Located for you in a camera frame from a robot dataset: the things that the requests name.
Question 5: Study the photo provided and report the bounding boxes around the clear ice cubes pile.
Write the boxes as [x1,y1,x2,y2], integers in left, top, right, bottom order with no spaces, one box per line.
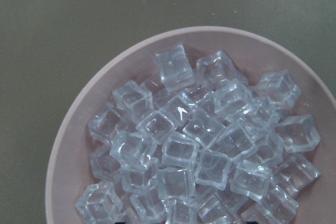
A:
[75,45,321,223]

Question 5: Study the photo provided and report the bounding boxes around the pink bowl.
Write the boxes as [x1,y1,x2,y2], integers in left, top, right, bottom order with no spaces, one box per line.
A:
[45,26,335,223]

